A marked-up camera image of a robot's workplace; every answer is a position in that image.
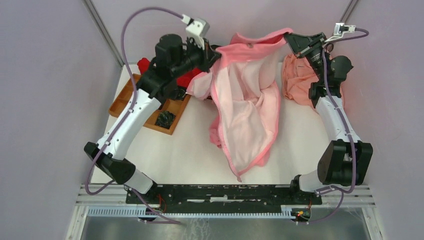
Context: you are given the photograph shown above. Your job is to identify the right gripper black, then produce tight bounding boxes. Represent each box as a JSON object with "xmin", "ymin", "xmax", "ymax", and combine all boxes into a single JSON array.
[{"xmin": 284, "ymin": 31, "xmax": 330, "ymax": 82}]

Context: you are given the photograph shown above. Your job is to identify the pink jacket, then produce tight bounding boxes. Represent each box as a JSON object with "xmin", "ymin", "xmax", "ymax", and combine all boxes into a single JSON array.
[{"xmin": 187, "ymin": 27, "xmax": 292, "ymax": 181}]

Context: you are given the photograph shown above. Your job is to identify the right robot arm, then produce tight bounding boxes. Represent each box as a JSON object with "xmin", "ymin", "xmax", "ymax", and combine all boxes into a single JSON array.
[{"xmin": 283, "ymin": 33, "xmax": 373, "ymax": 204}]

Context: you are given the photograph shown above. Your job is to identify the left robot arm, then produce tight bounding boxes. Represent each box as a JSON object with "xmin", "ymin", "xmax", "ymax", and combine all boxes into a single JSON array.
[{"xmin": 83, "ymin": 34, "xmax": 222, "ymax": 204}]

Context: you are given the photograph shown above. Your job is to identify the red and black jacket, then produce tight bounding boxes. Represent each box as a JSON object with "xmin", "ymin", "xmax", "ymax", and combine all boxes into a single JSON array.
[{"xmin": 135, "ymin": 44, "xmax": 206, "ymax": 103}]

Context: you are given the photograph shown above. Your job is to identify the peach orange garment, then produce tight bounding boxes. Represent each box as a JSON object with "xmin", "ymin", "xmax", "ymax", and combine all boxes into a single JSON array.
[{"xmin": 281, "ymin": 53, "xmax": 345, "ymax": 110}]

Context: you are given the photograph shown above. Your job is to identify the rolled tie yellow pattern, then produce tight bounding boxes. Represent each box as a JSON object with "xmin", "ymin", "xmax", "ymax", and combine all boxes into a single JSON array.
[{"xmin": 175, "ymin": 91, "xmax": 187, "ymax": 101}]

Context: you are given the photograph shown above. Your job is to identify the wooden compartment tray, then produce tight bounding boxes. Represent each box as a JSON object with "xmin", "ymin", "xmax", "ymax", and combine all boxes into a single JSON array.
[{"xmin": 108, "ymin": 80, "xmax": 191, "ymax": 135}]

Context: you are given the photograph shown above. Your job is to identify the rolled tie green leaves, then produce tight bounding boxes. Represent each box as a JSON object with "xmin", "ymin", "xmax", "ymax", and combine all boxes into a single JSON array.
[{"xmin": 155, "ymin": 110, "xmax": 176, "ymax": 130}]

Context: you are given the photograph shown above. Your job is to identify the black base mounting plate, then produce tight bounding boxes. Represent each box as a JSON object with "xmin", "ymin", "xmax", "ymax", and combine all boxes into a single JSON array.
[{"xmin": 125, "ymin": 184, "xmax": 323, "ymax": 214}]

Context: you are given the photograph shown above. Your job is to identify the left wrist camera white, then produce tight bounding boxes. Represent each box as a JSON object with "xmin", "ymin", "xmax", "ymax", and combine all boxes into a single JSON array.
[{"xmin": 181, "ymin": 14, "xmax": 210, "ymax": 50}]

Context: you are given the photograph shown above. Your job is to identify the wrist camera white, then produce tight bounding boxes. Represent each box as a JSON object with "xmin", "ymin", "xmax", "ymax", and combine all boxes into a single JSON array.
[
  {"xmin": 324, "ymin": 22, "xmax": 356, "ymax": 43},
  {"xmin": 181, "ymin": 14, "xmax": 210, "ymax": 50}
]

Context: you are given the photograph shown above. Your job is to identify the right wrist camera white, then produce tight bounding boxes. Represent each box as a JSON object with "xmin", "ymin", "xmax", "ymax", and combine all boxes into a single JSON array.
[{"xmin": 324, "ymin": 22, "xmax": 356, "ymax": 43}]

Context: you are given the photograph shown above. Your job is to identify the aluminium rail frame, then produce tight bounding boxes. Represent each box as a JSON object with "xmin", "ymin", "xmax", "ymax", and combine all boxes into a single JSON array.
[{"xmin": 65, "ymin": 184, "xmax": 385, "ymax": 240}]

